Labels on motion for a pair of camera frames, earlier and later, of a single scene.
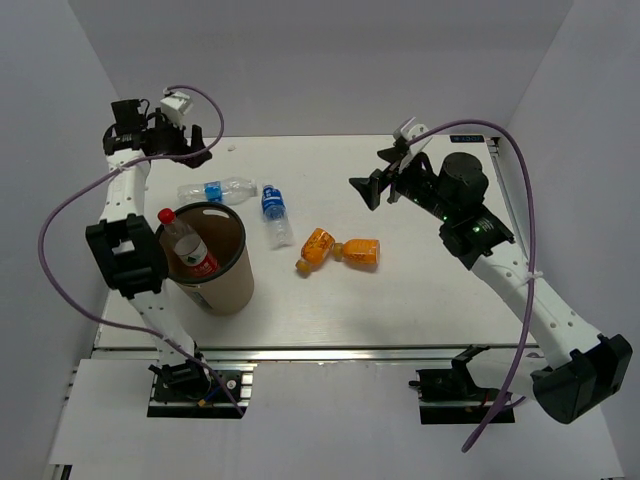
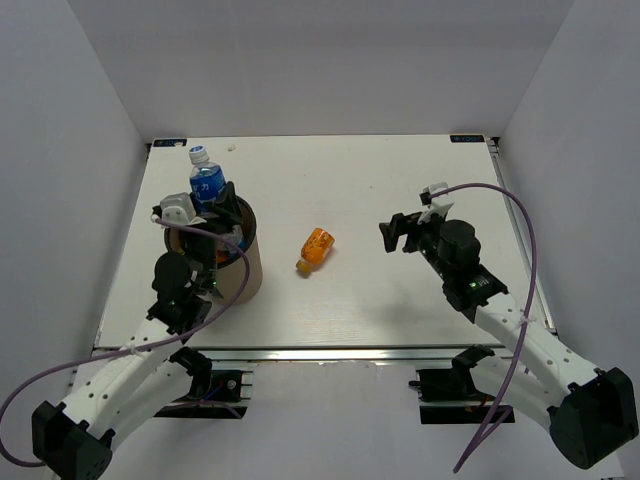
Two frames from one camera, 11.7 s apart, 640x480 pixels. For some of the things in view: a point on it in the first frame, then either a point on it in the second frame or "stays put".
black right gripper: [371, 188] to [406, 225]
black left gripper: [160, 121] to [227, 217]
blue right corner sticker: [467, 138] stays put
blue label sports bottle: [280, 230] to [206, 180]
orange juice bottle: [315, 249] stays put
